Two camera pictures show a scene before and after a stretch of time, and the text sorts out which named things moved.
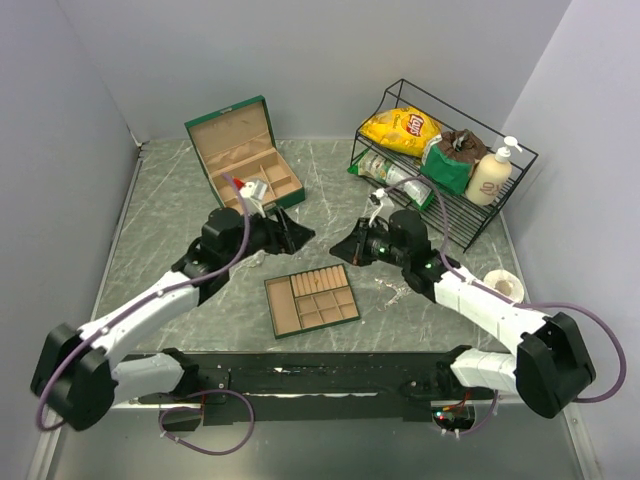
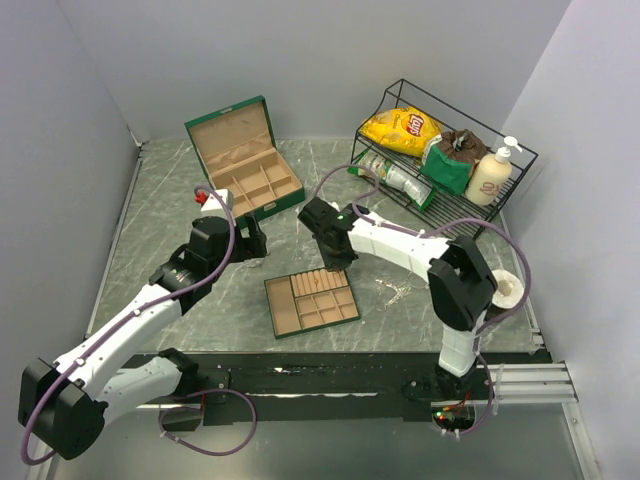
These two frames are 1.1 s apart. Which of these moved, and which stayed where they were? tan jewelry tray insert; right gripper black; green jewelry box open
Moved: right gripper black
Stayed: tan jewelry tray insert; green jewelry box open
